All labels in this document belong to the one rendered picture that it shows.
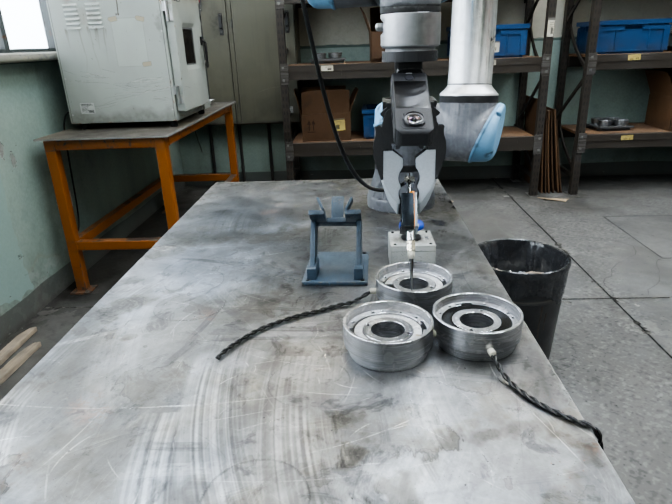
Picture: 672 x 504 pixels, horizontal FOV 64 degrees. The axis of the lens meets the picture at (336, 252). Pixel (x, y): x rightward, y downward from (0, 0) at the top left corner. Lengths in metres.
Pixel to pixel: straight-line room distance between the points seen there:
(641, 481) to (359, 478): 1.37
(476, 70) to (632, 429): 1.27
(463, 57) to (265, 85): 3.41
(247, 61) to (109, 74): 1.74
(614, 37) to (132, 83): 3.24
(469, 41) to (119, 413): 0.87
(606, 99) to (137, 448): 4.79
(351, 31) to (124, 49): 2.22
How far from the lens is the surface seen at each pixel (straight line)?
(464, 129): 1.11
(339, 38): 4.63
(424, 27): 0.71
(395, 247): 0.85
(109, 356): 0.72
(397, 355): 0.60
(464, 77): 1.12
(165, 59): 2.82
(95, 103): 2.97
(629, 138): 4.54
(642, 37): 4.59
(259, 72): 4.45
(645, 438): 1.96
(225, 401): 0.59
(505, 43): 4.26
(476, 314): 0.69
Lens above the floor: 1.14
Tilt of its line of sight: 21 degrees down
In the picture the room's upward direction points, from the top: 2 degrees counter-clockwise
